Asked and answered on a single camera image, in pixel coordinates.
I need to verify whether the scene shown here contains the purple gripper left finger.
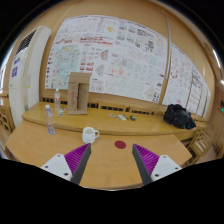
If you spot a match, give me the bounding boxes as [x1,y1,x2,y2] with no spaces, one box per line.
[42,143,91,185]

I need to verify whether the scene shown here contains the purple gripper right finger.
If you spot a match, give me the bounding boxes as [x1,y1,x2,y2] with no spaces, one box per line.
[132,144,181,185]

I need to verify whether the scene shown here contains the clear plastic water bottle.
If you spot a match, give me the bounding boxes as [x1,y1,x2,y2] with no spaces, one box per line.
[44,104,55,135]

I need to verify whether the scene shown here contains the white ceramic mug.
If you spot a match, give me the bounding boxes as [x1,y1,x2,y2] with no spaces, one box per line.
[82,127,100,143]

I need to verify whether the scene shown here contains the red round coaster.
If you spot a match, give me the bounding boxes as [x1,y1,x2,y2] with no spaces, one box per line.
[114,141,126,149]

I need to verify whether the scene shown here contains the wooden chair right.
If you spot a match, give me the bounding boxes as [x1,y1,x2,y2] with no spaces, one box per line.
[182,127,216,167]

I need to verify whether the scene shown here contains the wooden chair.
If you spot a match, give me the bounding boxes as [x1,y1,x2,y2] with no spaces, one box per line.
[0,105,15,133]
[182,127,216,167]

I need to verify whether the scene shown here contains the small items on table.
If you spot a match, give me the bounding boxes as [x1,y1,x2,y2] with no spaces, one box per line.
[108,114,136,121]

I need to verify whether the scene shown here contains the black backpack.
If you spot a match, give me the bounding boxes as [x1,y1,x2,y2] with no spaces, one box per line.
[163,104,196,130]

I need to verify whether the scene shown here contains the far clear plastic bottle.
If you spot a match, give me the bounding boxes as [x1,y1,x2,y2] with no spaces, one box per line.
[54,89,60,110]

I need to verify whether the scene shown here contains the wooden chair left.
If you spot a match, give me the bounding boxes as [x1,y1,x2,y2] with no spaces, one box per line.
[0,105,15,133]

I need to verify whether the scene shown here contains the brown cardboard box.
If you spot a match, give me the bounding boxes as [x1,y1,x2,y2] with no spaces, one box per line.
[67,72,90,115]

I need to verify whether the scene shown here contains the white standing air conditioner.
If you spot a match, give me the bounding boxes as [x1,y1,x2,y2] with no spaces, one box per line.
[9,25,51,126]

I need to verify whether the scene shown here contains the large right wall poster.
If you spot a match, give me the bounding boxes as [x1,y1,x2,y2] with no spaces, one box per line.
[163,44,211,117]

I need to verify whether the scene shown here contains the large wall poster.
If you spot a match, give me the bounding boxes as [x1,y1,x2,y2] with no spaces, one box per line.
[163,44,211,117]
[45,15,167,103]

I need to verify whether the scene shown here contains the large left wall poster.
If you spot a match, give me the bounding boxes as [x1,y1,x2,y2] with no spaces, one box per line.
[45,15,167,103]

